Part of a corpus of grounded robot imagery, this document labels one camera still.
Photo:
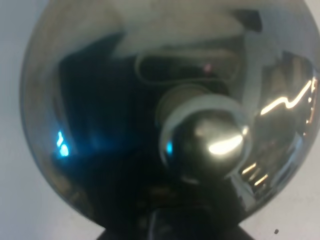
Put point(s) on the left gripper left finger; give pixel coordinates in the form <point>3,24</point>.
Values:
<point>147,233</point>

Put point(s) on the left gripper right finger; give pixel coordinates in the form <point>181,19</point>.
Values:
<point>232,233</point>

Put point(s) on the stainless steel teapot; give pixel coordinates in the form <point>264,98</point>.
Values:
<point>183,114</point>

